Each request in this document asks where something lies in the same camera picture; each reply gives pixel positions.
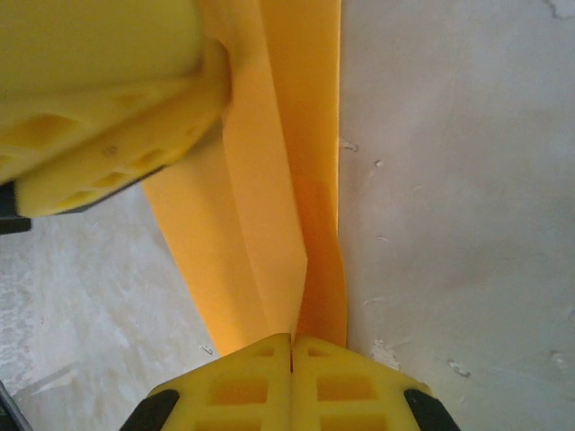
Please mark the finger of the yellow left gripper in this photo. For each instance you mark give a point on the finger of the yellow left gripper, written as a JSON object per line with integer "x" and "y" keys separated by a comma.
{"x": 99, "y": 90}

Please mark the orange paper sheet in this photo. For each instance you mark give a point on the orange paper sheet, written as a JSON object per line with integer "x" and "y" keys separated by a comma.
{"x": 265, "y": 202}

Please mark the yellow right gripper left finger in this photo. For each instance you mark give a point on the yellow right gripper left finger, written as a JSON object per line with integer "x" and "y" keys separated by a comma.
{"x": 233, "y": 395}

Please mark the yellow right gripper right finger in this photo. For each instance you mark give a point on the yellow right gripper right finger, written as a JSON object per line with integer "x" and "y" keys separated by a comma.
{"x": 350, "y": 395}

